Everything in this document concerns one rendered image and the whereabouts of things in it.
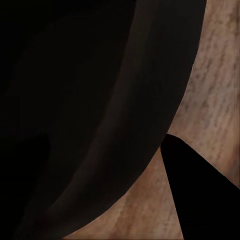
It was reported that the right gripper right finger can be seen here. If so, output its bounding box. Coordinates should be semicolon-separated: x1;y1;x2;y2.
160;134;240;240

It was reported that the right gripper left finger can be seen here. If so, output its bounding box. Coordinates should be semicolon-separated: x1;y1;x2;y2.
0;133;51;240

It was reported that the cauldron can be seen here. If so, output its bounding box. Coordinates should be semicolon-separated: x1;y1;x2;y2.
0;0;207;240

